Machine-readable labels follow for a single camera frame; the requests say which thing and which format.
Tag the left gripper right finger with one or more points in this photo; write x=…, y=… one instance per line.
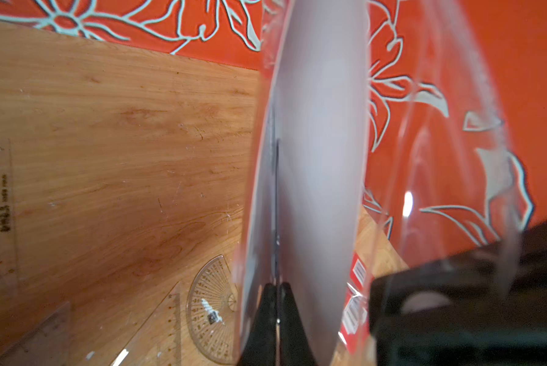
x=294, y=346

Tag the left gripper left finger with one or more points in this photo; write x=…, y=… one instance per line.
x=260, y=348

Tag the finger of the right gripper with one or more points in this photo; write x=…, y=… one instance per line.
x=465, y=310

